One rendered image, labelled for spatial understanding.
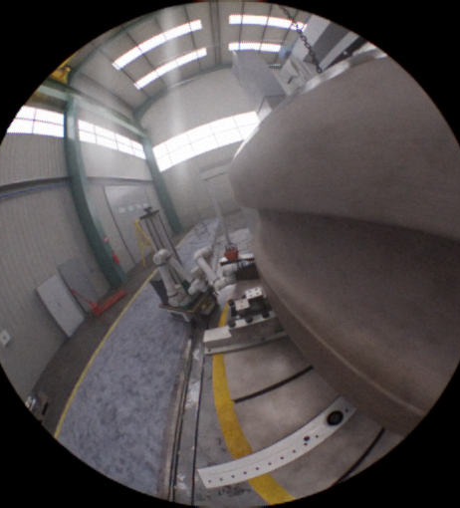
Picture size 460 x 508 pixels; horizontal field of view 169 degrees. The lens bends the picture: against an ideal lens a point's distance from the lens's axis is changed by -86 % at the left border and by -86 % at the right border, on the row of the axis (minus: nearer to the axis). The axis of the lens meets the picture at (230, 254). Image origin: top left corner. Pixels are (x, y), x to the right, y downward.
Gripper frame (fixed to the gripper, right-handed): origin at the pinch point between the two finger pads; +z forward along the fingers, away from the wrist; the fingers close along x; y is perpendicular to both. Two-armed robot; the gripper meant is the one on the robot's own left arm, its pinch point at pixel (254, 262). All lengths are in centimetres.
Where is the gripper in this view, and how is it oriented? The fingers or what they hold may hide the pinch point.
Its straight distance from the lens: 152.7
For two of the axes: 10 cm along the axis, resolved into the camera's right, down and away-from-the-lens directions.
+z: 9.4, -2.6, -2.3
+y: -3.3, -8.8, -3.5
